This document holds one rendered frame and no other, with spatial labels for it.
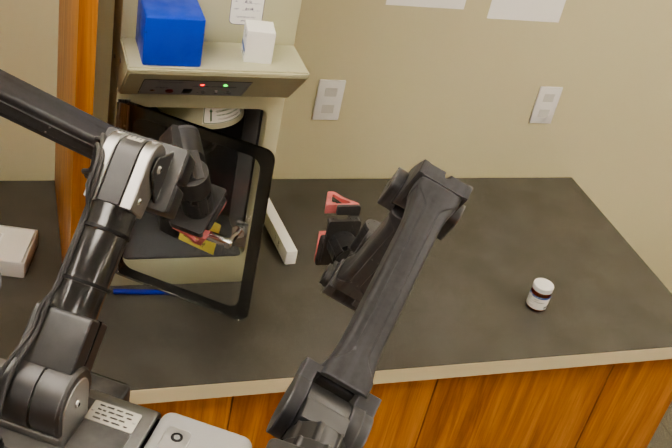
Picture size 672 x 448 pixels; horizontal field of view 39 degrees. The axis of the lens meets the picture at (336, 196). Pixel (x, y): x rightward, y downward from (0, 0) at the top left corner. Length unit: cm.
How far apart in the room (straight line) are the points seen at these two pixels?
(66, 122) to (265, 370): 68
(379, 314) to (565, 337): 108
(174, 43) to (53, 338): 80
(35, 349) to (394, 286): 46
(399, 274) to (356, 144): 133
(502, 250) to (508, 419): 42
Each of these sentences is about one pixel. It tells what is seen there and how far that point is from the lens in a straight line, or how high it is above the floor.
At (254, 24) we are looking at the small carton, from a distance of 169.
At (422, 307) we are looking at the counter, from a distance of 212.
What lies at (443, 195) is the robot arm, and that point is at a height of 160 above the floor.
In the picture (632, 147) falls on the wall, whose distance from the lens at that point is 291.
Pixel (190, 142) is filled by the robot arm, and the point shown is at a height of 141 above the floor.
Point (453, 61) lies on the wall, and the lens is 246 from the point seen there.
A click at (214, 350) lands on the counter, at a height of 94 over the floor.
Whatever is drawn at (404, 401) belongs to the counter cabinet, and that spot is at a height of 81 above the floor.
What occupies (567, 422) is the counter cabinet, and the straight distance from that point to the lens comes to 238.
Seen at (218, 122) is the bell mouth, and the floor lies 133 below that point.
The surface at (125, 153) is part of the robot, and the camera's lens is 94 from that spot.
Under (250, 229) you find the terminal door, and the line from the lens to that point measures 176.
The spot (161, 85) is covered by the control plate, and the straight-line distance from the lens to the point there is 169.
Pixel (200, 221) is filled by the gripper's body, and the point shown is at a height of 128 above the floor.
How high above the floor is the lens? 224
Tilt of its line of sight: 33 degrees down
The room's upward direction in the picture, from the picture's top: 13 degrees clockwise
